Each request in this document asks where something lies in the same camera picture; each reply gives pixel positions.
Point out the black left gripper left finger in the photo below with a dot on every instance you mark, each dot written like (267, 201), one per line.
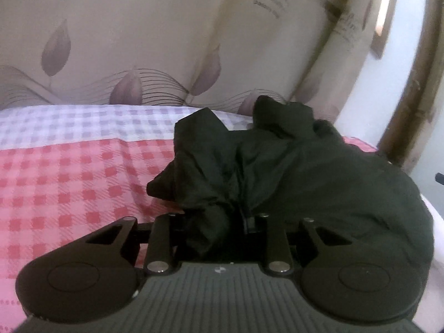
(100, 273)

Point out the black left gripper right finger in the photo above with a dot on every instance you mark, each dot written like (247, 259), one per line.
(337, 275)

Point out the black large garment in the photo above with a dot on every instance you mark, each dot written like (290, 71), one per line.
(290, 166)

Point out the pink white checkered bedsheet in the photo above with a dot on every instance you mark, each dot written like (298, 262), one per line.
(67, 169)

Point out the cream leaf-print curtain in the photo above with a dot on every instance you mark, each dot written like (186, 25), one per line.
(220, 54)

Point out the brown wooden door frame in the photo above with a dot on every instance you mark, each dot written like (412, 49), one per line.
(416, 114)

